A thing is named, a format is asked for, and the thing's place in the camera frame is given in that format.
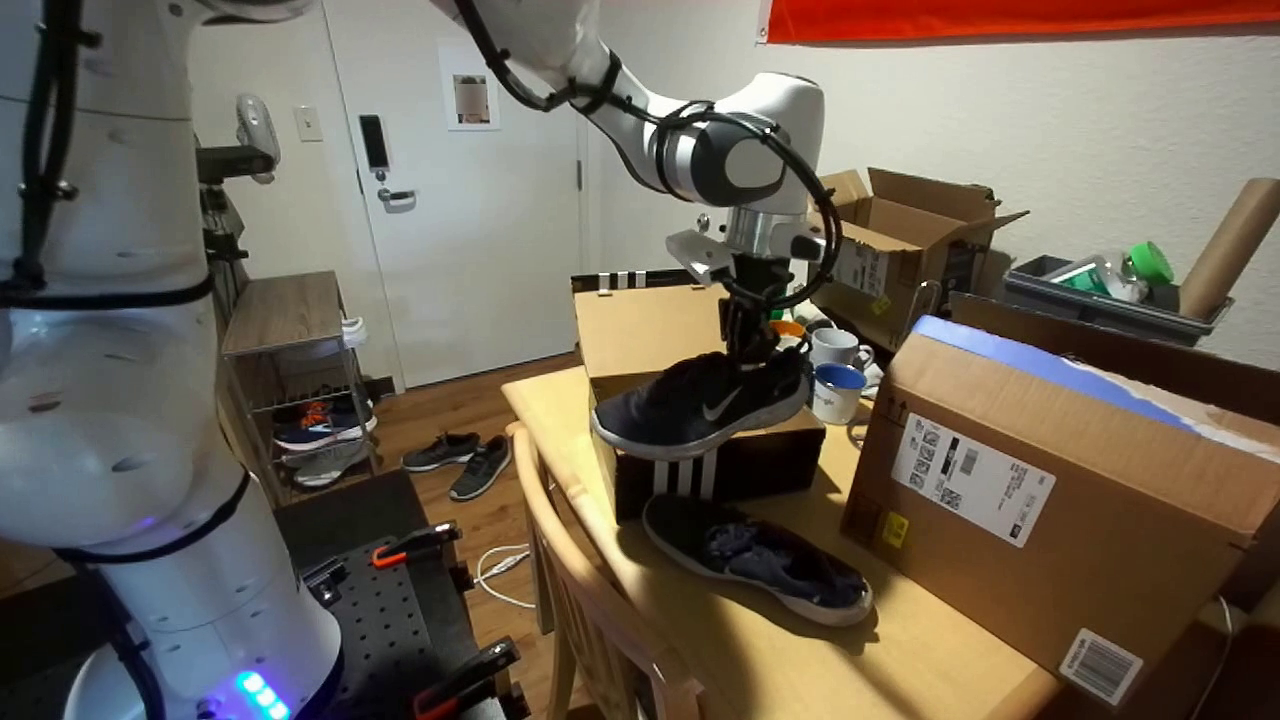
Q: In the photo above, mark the black clamp with orange tips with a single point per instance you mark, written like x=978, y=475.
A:
x=414, y=544
x=465, y=681

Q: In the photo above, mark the white light switch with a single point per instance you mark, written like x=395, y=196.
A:
x=311, y=124

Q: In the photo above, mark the sneaker with orange accent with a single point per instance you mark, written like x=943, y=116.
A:
x=323, y=425

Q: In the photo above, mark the white and blue mug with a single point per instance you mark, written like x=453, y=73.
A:
x=837, y=395

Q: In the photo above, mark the small portrait photo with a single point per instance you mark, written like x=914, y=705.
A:
x=468, y=100

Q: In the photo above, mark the dark sneaker with light sole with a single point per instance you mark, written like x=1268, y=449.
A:
x=441, y=449
x=481, y=471

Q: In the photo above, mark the white door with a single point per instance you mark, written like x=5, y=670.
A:
x=481, y=266

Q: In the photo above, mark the black shoe box tan lid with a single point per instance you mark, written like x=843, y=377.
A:
x=747, y=471

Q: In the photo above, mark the grey camera on stand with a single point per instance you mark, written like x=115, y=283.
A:
x=247, y=141

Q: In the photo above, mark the wooden shoe shelf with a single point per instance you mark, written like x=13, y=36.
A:
x=285, y=315

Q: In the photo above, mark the navy sneaker with white swoosh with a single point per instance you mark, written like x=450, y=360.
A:
x=693, y=402
x=763, y=555

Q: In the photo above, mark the brown cardboard tube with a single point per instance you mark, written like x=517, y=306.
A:
x=1229, y=246

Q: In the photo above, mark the large sealed cardboard box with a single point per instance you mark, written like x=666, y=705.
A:
x=1066, y=562

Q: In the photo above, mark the green plastic item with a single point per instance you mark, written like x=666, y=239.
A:
x=1151, y=263

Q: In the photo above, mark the open empty cardboard box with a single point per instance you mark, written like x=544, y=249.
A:
x=907, y=253

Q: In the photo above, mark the light wooden chair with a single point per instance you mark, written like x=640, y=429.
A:
x=584, y=602

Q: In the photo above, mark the white cup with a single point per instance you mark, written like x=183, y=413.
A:
x=833, y=344

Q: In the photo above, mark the black plastic tray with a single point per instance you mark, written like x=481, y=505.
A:
x=1106, y=306

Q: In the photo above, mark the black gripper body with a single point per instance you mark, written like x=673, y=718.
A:
x=757, y=289

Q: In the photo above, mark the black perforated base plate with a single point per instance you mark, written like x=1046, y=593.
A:
x=384, y=602

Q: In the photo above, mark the black door keypad lock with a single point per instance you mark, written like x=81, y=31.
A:
x=374, y=141

